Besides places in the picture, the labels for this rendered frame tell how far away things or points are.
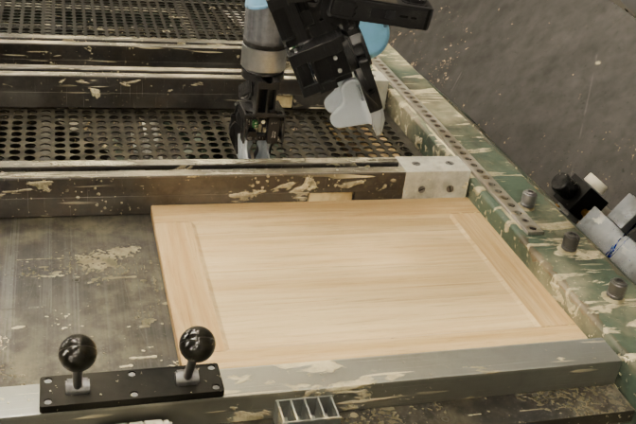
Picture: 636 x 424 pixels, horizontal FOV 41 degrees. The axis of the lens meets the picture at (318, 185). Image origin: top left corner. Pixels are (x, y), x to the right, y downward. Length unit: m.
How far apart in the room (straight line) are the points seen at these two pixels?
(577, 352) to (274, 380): 0.41
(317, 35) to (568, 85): 2.15
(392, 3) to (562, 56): 2.25
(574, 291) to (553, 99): 1.76
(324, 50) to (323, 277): 0.46
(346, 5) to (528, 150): 2.09
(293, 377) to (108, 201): 0.50
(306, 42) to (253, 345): 0.42
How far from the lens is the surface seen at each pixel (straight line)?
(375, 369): 1.06
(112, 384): 1.00
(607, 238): 1.53
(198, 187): 1.39
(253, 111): 1.41
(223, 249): 1.30
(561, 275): 1.32
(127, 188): 1.38
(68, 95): 1.78
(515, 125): 3.04
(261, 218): 1.38
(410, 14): 0.90
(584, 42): 3.09
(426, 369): 1.08
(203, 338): 0.89
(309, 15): 0.89
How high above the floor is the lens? 1.86
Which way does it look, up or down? 30 degrees down
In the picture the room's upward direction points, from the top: 55 degrees counter-clockwise
